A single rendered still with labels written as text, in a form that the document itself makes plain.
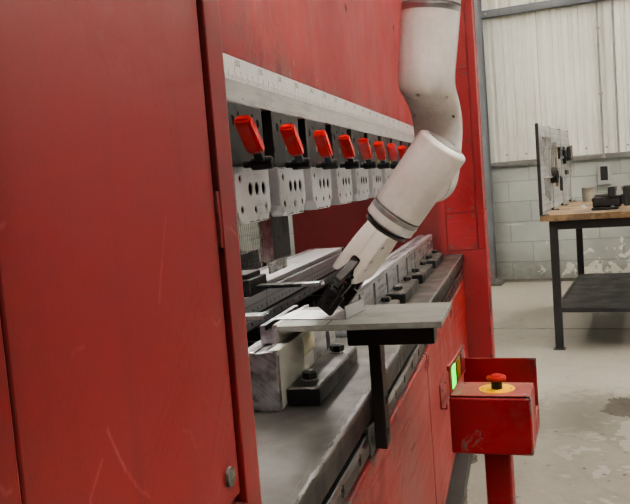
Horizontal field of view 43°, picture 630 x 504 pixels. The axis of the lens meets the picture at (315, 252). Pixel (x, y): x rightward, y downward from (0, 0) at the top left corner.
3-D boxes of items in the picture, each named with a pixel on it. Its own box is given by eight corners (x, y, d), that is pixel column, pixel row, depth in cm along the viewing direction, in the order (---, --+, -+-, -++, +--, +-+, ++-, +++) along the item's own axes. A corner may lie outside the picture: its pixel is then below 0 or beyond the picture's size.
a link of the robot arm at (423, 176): (388, 194, 132) (368, 195, 124) (434, 127, 128) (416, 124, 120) (427, 224, 130) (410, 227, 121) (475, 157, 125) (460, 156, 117)
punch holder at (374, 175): (373, 198, 201) (368, 132, 199) (340, 200, 203) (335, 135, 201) (383, 195, 215) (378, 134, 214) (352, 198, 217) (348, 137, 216)
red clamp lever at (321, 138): (327, 127, 139) (339, 163, 147) (305, 129, 140) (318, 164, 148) (326, 134, 138) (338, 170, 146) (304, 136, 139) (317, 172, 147)
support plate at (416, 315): (441, 327, 120) (441, 321, 120) (276, 332, 127) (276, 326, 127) (451, 307, 137) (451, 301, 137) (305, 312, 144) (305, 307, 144)
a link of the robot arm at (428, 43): (425, 19, 133) (413, 199, 137) (393, 1, 119) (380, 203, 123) (478, 18, 130) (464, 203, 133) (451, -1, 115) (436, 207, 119)
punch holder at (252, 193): (238, 225, 104) (227, 99, 103) (178, 229, 106) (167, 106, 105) (272, 218, 119) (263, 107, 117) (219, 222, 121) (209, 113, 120)
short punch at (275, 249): (275, 274, 130) (270, 216, 129) (263, 274, 131) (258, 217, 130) (292, 266, 140) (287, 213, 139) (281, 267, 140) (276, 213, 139)
